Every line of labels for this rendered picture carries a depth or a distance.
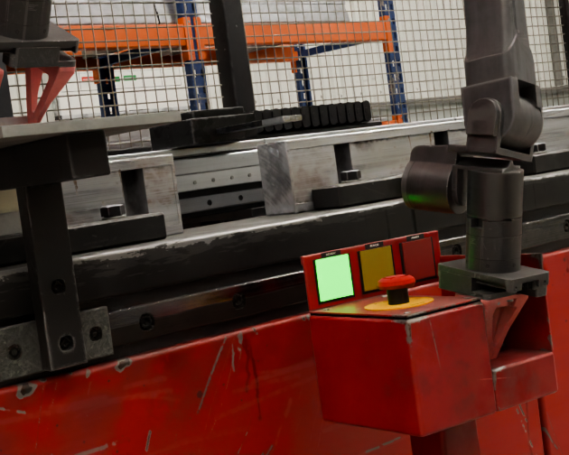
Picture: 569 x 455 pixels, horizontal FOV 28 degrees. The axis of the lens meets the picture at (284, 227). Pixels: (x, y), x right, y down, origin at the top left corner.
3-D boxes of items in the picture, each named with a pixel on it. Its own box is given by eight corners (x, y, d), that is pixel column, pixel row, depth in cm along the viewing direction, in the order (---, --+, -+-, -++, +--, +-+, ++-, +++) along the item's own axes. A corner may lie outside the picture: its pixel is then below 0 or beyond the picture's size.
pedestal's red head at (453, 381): (422, 438, 109) (397, 254, 108) (321, 421, 122) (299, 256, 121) (560, 392, 120) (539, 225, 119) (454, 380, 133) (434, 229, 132)
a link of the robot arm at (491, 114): (499, 97, 112) (538, 109, 119) (403, 93, 119) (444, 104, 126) (484, 217, 112) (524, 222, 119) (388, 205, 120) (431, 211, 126)
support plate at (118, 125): (3, 138, 92) (1, 125, 92) (-117, 166, 112) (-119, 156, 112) (181, 121, 104) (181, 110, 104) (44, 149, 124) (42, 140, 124)
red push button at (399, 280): (397, 314, 114) (393, 278, 114) (372, 312, 117) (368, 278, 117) (427, 307, 116) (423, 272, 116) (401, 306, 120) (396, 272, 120)
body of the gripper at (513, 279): (476, 272, 125) (478, 206, 124) (550, 289, 117) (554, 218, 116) (434, 280, 121) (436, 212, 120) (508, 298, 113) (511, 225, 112)
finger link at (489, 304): (478, 343, 126) (480, 261, 124) (528, 357, 121) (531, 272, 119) (434, 355, 122) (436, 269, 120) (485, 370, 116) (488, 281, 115)
